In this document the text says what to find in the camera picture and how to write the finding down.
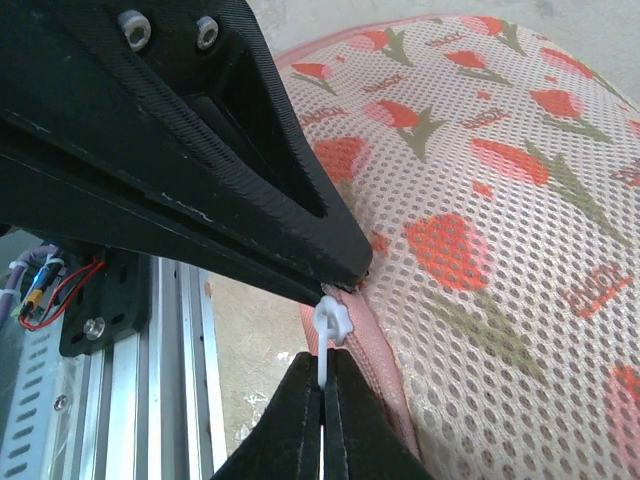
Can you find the grey slotted cable duct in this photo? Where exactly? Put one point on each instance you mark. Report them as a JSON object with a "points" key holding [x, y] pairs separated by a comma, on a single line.
{"points": [[30, 408]]}

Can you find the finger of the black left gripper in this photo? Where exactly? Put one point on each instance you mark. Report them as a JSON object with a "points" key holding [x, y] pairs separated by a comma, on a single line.
{"points": [[80, 60], [246, 200]]}

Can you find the floral mesh laundry bag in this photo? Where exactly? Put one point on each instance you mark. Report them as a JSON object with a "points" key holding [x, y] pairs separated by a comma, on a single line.
{"points": [[496, 178]]}

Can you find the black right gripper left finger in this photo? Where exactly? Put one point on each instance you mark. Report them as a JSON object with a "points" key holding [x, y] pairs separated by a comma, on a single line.
{"points": [[285, 443]]}

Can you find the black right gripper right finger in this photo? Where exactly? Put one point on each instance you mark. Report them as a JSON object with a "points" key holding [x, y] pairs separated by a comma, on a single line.
{"points": [[359, 442]]}

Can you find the white zipper pull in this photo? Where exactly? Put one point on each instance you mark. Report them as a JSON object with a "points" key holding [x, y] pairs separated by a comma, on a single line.
{"points": [[332, 323]]}

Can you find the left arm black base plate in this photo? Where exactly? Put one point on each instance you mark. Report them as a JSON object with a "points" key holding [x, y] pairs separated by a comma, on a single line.
{"points": [[113, 305]]}

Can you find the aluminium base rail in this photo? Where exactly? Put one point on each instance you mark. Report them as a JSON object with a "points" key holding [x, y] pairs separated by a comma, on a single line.
{"points": [[151, 404]]}

